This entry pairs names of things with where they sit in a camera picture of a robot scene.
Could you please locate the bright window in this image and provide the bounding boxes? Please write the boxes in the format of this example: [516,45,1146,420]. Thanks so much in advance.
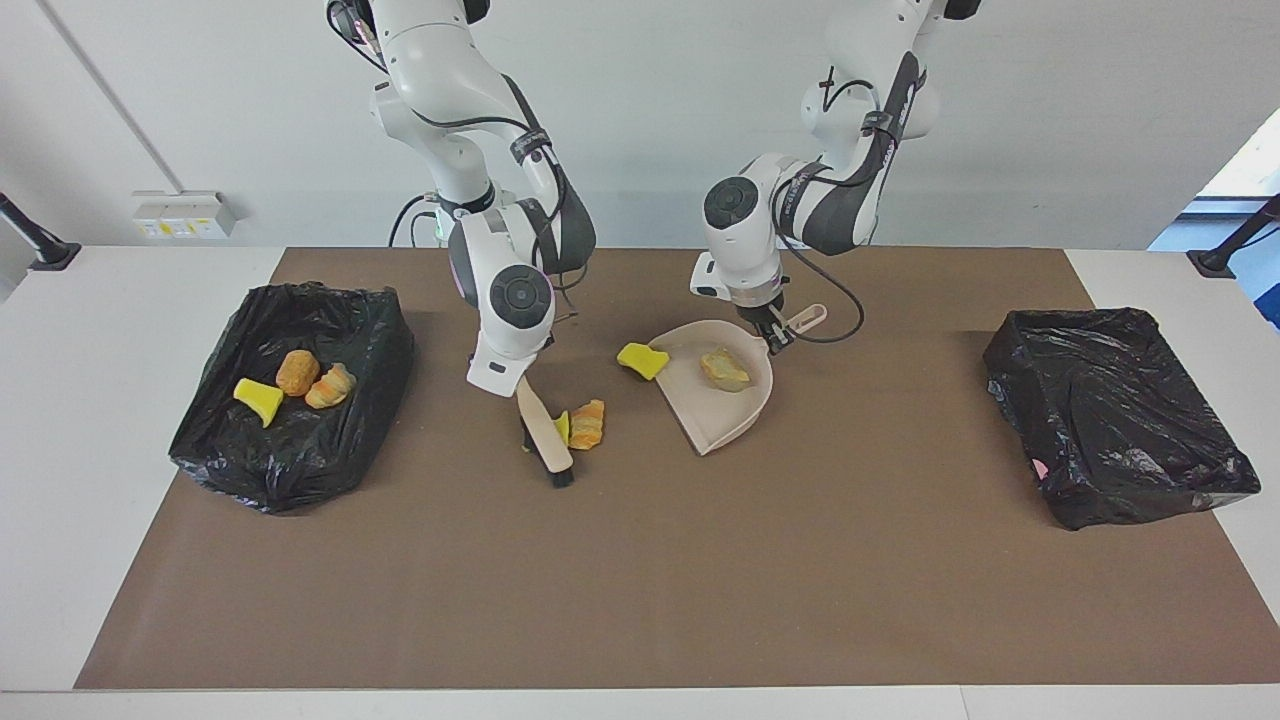
[1148,105,1280,331]

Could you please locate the beige hand brush black bristles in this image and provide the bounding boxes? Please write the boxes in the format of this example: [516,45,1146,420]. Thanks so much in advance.
[515,375,577,489]

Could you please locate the beige plastic dustpan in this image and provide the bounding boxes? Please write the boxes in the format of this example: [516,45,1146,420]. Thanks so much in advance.
[655,303,829,457]

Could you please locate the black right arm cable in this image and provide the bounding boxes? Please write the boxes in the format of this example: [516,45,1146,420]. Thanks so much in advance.
[328,0,593,326]

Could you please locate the black bag lined bin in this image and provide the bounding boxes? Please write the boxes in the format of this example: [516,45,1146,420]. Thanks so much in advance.
[168,282,415,516]

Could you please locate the brown table mat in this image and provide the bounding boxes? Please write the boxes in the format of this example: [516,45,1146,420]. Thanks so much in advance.
[75,247,1280,691]

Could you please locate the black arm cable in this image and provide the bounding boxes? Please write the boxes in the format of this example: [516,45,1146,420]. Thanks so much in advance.
[328,0,593,326]
[778,65,896,346]

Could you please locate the white wall socket box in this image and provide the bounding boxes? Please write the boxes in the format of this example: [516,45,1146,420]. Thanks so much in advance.
[132,190,237,241]

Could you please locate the brown bread roll toy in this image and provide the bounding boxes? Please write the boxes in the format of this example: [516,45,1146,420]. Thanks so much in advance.
[276,349,321,397]

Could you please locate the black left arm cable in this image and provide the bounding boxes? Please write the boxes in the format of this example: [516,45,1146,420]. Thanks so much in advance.
[778,65,896,346]

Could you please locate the black base cable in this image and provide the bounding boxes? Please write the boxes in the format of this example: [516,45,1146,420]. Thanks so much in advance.
[388,193,441,249]

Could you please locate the pale crusty bread toy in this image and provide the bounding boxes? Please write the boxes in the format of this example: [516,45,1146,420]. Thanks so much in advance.
[305,363,357,410]

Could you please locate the striped sliced bread toy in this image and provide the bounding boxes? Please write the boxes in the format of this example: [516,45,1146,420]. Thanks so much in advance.
[699,347,752,393]

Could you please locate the small striped croissant toy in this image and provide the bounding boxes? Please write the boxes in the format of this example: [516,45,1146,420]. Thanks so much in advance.
[569,399,607,451]

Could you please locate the white wall conduit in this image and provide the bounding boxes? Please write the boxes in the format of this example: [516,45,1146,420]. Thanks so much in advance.
[38,0,181,193]

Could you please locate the black bag bin pink spot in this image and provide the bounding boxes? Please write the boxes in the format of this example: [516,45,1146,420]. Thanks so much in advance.
[982,307,1262,531]

